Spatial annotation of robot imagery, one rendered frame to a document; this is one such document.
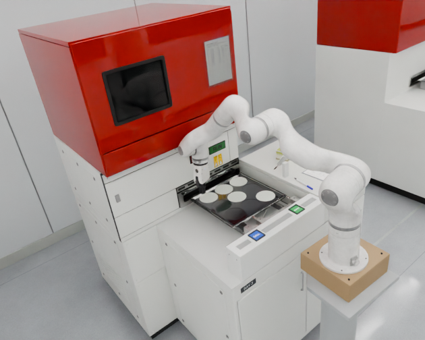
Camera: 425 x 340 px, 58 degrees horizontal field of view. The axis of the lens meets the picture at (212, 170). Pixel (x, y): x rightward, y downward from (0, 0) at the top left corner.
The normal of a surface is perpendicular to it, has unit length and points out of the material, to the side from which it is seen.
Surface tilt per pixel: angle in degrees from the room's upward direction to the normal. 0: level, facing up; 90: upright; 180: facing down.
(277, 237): 90
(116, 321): 0
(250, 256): 90
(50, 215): 90
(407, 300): 0
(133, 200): 90
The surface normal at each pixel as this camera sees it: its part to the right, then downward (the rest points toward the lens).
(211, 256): -0.11, -0.86
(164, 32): 0.62, 0.33
